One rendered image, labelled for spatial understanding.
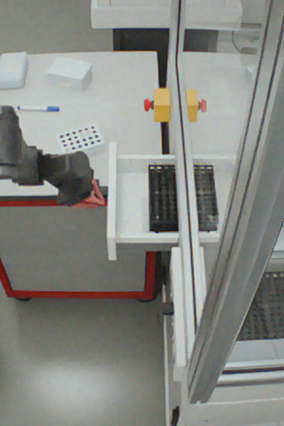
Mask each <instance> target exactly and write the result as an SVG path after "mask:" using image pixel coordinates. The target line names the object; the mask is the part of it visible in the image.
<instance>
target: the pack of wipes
mask: <svg viewBox="0 0 284 426"><path fill-rule="evenodd" d="M27 65H28V54H27V53H26V52H12V53H4V54H2V56H1V60H0V89H1V88H19V87H22V86H23V85H24V83H25V78H26V70H27Z"/></svg>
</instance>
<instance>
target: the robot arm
mask: <svg viewBox="0 0 284 426"><path fill-rule="evenodd" d="M0 180H11V182H12V183H13V184H18V186H33V187H34V186H42V185H44V181H47V183H48V184H50V185H52V186H53V187H55V188H56V189H59V191H57V204H58V205H60V206H63V203H65V204H66V206H68V207H72V208H97V205H96V204H94V203H98V204H104V197H102V195H101V193H100V192H99V190H98V186H97V185H96V182H95V179H94V169H93V168H92V167H90V162H89V159H88V157H87V155H86V154H85V153H84V152H83V151H74V152H69V153H64V154H57V153H56V154H51V153H46V154H44V150H43V149H42V148H37V145H32V146H30V145H27V143H26V142H25V140H24V139H23V133H22V128H21V127H20V123H19V116H17V115H16V109H15V108H14V106H11V105H7V106H0ZM93 191H94V192H95V194H96V195H97V196H98V198H99V199H98V198H96V197H95V196H94V194H93ZM84 200H86V201H88V202H91V203H84V202H82V201H84Z"/></svg>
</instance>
